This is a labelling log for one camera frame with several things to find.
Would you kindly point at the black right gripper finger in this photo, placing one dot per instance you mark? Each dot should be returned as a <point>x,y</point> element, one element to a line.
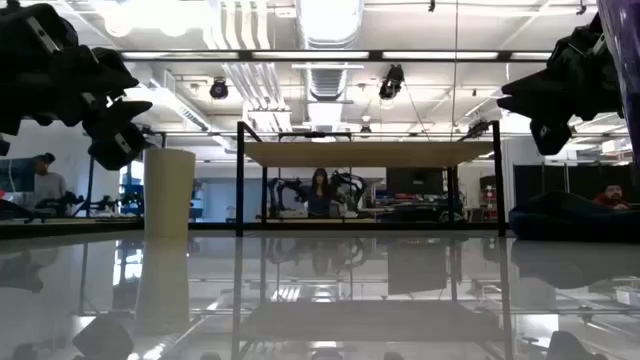
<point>535,84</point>
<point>530,106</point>

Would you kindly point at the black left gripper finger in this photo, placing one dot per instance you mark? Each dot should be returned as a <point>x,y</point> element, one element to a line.
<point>117,114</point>
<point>112,72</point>

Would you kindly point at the silver ventilation duct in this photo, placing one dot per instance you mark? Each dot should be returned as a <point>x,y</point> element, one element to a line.
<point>327,80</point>

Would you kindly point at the black rail-mounted device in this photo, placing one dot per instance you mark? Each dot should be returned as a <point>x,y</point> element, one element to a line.
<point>477,129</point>

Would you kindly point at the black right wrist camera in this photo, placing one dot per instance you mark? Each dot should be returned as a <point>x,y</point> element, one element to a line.
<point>550,136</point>

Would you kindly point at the black metal stand frame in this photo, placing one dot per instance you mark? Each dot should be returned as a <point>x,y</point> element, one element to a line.
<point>91,190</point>

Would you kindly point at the tall cream cup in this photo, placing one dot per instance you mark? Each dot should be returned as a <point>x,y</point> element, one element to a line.
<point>169,192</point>

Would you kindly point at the dark blue bean bag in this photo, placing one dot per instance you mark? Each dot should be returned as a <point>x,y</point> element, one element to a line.
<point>565,220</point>

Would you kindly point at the black ceiling spotlight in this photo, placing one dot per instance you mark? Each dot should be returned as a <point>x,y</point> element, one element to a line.
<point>218,89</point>
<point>391,82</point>

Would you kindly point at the black partition panels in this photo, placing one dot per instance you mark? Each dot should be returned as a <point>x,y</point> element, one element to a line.
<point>540,180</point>

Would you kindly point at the black overhead frame bar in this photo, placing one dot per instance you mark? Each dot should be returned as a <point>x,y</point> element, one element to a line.
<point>375,56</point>

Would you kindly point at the person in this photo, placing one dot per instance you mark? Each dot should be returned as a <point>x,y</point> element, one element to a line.
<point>318,200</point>
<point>612,192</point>
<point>47,187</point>

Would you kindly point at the purple translucent cup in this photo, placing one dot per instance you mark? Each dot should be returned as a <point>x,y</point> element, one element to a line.
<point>627,50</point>

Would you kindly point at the black background robot arm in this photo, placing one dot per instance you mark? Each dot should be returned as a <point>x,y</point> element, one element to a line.
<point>280,192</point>
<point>112,204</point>
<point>350,185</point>
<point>60,202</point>

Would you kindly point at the black monitor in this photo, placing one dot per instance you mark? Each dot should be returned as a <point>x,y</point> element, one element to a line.
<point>415,181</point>

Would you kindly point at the wooden shelf with black frame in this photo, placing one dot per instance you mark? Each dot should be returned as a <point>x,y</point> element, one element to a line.
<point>367,154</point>

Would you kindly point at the dark teal screen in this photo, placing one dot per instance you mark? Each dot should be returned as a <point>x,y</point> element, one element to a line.
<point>17,175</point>

